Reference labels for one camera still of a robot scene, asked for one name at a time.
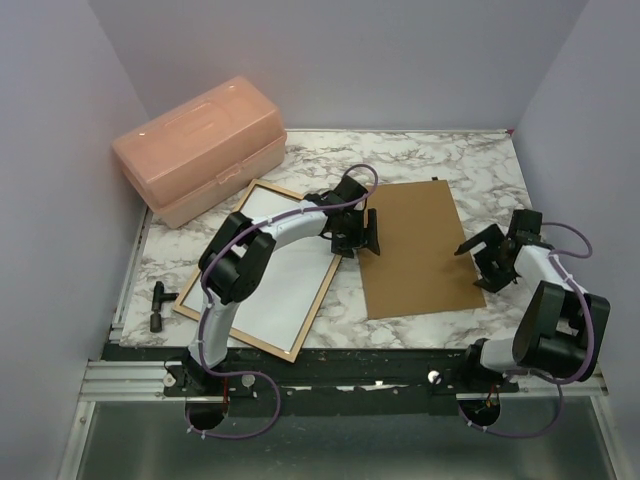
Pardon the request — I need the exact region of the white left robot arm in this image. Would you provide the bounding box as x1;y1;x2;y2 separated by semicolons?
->
187;174;380;395

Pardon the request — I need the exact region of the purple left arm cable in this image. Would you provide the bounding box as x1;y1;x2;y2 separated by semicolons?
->
188;164;380;441

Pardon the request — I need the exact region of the aluminium extrusion rail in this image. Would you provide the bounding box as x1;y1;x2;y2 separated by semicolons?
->
79;361;166;402

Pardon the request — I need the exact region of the pink plastic storage box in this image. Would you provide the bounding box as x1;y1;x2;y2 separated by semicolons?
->
112;77;287;229

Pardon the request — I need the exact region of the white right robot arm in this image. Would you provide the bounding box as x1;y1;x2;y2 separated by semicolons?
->
455;209;610;392

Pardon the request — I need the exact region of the brown cardboard backing board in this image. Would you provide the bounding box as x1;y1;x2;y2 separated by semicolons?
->
359;180;486;320

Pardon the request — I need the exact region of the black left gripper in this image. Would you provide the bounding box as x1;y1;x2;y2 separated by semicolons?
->
332;209;378;258

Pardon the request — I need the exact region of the red sunset photo print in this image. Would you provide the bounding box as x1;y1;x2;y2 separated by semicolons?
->
182;185;337;354

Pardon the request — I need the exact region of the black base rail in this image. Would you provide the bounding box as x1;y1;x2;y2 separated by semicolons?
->
103;344;519;417

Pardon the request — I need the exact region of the wooden picture frame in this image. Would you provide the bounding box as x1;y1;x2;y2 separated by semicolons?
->
172;178;344;362

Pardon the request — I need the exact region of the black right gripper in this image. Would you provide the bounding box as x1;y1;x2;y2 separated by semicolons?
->
459;225;521;294

